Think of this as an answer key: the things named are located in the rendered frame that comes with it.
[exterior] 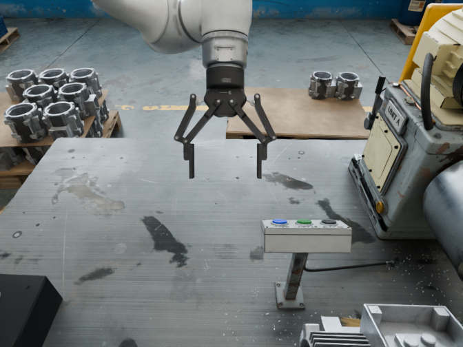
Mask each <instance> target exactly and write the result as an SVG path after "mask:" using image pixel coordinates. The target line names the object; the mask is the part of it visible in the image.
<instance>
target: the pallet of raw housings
mask: <svg viewBox="0 0 463 347"><path fill-rule="evenodd" d="M98 77H99V74H98V73H96V71H95V70H94V68H91V69H90V68H89V69H88V68H83V69H82V68H81V69H79V70H73V72H70V74H66V71H65V69H62V70H61V69H60V68H58V69H55V68H54V69H51V70H44V72H42V73H40V74H39V75H38V76H37V74H36V73H35V71H34V70H15V71H14V72H12V73H9V75H7V76H6V80H7V81H9V83H8V84H7V85H6V86H5V88H6V90H7V92H0V189H10V188H21V186H22V185H23V183H24V182H25V181H26V179H27V178H28V175H30V174H31V173H32V171H33V170H34V168H35V167H36V166H37V165H38V163H39V162H40V160H41V159H42V157H44V155H45V154H46V152H47V151H48V150H49V148H50V147H51V146H52V144H53V143H54V141H55V140H56V139H57V138H110V136H111V134H112V131H116V130H120V128H121V125H122V123H121V119H120V116H119V111H110V110H109V109H108V108H107V105H106V102H107V100H106V95H107V93H108V92H109V90H102V85H100V84H99V80H98ZM39 79H40V80H39Z"/></svg>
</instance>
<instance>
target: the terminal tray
mask: <svg viewBox="0 0 463 347"><path fill-rule="evenodd" d="M373 307H375V308H377V309H378V311H377V312H375V311H373V310H372V308H373ZM440 309H442V310H443V311H445V312H446V313H445V314H443V313H440V312H439V310H440ZM359 333H364V334H363V336H366V340H368V344H371V347H463V326H462V325H461V324H460V323H459V321H457V320H456V318H455V317H454V316H453V315H452V313H451V312H450V311H449V310H448V308H447V307H445V306H420V305H397V304H364V306H363V310H362V317H361V321H360V332H359Z"/></svg>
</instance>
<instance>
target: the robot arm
mask: <svg viewBox="0 0 463 347"><path fill-rule="evenodd" d="M90 1H92V2H93V3H94V4H96V5H97V6H98V7H100V8H101V9H102V10H104V11H105V12H107V13H108V14H110V15H111V16H113V17H114V18H116V19H118V20H119V21H122V22H124V23H126V24H128V25H130V26H132V27H134V28H136V29H137V30H139V31H140V33H141V36H142V37H143V39H144V40H145V42H146V44H147V45H148V46H149V47H150V48H151V49H152V50H153V51H155V52H158V53H160V54H167V55H173V54H180V53H184V52H188V51H190V50H193V49H196V48H198V47H200V46H202V51H203V67H204V68H205V69H206V93H205V95H204V96H199V95H195V94H191V95H190V99H189V106H188V108H187V111H186V112H185V115H184V117H183V119H182V121H181V123H180V125H179V127H178V129H177V131H176V133H175V135H174V140H175V141H178V142H180V143H182V144H183V158H184V160H188V161H189V179H193V178H194V177H195V175H194V143H191V142H192V140H193V139H194V138H195V137H196V135H197V134H198V133H199V131H200V130H201V129H202V128H203V127H204V126H205V124H206V123H207V122H208V121H209V120H210V119H211V117H212V116H213V115H215V116H216V117H218V118H222V117H225V116H226V117H229V118H233V117H235V116H236V115H238V116H239V118H240V119H241V120H242V121H243V122H244V123H245V124H246V126H248V128H249V129H250V130H251V132H252V133H253V134H254V135H255V137H257V139H258V140H259V141H260V143H257V178H259V179H262V160H267V145H268V143H270V142H272V141H275V140H276V139H277V136H276V134H275V132H274V130H273V128H272V126H271V124H270V122H269V119H268V117H267V115H266V113H265V111H264V109H263V107H262V105H261V100H260V94H258V93H256V94H255V95H250V96H246V95H245V71H244V69H245V68H246V67H247V55H248V45H249V41H248V34H249V28H250V25H251V16H252V0H90ZM203 101H204V102H205V104H206V105H207V106H208V108H209V109H208V110H207V111H206V112H205V113H204V115H203V116H202V118H201V119H200V120H199V121H198V122H197V123H196V125H195V126H194V127H193V128H192V130H191V131H190V132H189V133H188V135H186V137H183V135H184V133H185V131H186V129H187V127H188V125H189V122H190V120H191V119H192V116H193V115H194V112H195V110H196V106H199V105H200V104H201V103H202V102H203ZM246 101H248V102H250V105H251V106H254V107H255V110H256V113H257V115H258V117H259V119H260V121H261V123H262V124H263V127H264V128H265V131H266V132H267V135H268V137H265V136H264V135H263V134H262V132H261V131H260V130H259V129H258V128H257V126H255V124H254V123H253V122H252V121H251V119H250V118H249V117H248V115H246V113H245V112H244V111H243V109H242V108H243V106H244V104H245V103H246Z"/></svg>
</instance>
